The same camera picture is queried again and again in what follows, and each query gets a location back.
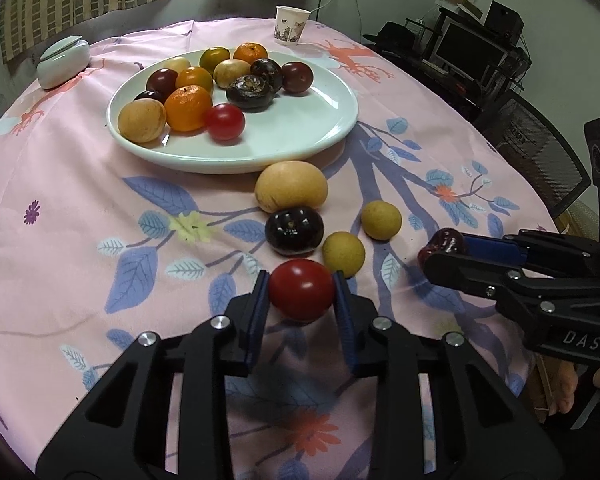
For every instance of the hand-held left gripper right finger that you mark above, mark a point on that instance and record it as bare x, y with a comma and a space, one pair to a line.
345, 320

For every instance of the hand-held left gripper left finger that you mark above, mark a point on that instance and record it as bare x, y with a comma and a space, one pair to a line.
257, 320

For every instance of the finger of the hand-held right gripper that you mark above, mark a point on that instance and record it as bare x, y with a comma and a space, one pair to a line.
460, 267
485, 248

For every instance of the dark red wax apple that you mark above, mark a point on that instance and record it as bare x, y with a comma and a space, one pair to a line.
447, 241

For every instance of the red tomato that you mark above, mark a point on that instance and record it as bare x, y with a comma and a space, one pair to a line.
224, 122
301, 290

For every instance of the pale green oval plate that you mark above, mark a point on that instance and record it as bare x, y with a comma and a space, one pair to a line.
290, 130

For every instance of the large orange tangerine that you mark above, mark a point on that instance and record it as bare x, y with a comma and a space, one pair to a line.
186, 108

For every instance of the dark purple round fruit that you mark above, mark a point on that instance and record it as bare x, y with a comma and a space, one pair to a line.
248, 93

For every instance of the yellow-orange tangerine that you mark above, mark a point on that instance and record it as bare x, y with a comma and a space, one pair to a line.
194, 78

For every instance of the large dark purple fruit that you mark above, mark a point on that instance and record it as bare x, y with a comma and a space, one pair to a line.
271, 69

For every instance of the dark red plum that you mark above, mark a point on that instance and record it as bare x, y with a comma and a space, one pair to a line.
297, 78
161, 81

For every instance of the green tangerine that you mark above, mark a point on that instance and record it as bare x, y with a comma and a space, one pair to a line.
215, 59

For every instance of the pale yellow spotted fruit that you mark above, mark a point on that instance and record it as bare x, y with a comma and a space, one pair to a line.
176, 64

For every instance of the person's right hand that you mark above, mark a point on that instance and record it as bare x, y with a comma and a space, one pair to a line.
562, 387

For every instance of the yellow-green longan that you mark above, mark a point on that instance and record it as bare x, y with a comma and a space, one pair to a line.
343, 254
381, 219

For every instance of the black mesh chair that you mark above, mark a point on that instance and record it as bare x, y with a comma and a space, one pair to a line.
535, 145

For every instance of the tan oval fruit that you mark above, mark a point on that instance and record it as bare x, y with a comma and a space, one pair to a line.
291, 186

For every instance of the black computer desk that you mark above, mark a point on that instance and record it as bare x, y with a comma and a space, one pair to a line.
480, 90

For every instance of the computer monitor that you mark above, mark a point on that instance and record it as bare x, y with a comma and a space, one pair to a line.
467, 50

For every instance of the pink leaf-print tablecloth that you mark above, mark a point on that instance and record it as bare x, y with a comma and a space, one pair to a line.
80, 210

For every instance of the black speaker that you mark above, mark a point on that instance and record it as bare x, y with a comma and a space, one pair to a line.
502, 20

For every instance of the black hat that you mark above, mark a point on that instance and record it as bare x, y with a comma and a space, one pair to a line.
392, 35

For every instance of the small tan round fruit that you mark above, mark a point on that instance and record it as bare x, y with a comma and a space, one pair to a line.
231, 72

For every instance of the small black plum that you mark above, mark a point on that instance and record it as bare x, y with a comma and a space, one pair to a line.
147, 96

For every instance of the small orange tangerine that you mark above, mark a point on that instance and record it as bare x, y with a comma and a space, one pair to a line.
250, 53

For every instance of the printed paper cup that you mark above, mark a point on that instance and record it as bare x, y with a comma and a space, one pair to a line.
291, 27

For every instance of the pale green lidded ceramic jar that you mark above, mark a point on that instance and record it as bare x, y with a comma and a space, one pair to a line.
62, 62

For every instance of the striped beige curtain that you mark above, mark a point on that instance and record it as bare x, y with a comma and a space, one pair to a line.
80, 0

